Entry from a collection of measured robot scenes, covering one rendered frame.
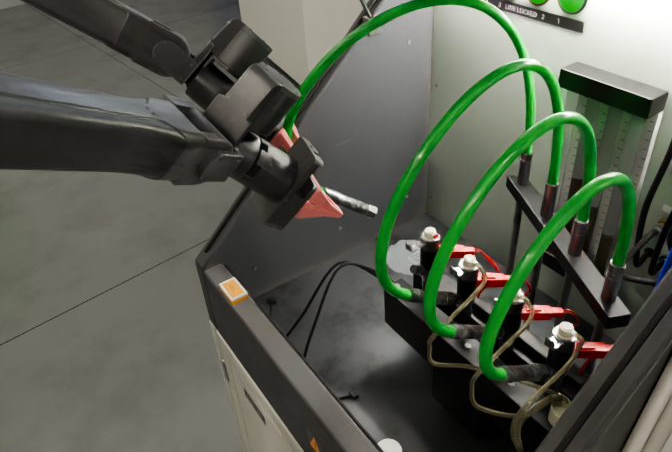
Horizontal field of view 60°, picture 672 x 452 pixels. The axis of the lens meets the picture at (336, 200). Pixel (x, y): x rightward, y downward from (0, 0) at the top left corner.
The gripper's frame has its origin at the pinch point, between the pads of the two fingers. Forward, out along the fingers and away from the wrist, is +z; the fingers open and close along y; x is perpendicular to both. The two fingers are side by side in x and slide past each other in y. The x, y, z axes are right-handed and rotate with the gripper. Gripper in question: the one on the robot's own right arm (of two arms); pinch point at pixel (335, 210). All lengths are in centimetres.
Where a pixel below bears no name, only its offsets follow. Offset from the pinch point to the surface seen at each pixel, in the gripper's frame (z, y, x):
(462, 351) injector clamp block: 25.7, -5.4, -9.9
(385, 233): 0.5, 3.6, -9.5
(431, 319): 7.3, 0.1, -17.2
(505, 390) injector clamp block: 27.2, -4.0, -17.8
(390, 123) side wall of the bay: 23.7, 9.7, 37.6
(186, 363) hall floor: 62, -106, 94
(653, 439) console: 27.5, 6.3, -33.4
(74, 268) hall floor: 34, -134, 165
